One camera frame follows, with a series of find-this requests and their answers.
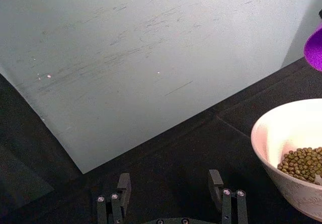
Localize pale grey wall board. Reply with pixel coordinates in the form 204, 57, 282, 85
0, 0, 322, 175

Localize black table cloth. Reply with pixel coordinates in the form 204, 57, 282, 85
0, 56, 322, 224

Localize green mung beans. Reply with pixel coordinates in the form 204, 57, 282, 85
277, 146, 322, 186

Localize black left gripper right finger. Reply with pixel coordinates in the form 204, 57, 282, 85
208, 169, 249, 224

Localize white ceramic bowl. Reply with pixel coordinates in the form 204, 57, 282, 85
251, 98, 322, 222

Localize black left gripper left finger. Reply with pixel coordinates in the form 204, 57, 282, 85
97, 172, 132, 224

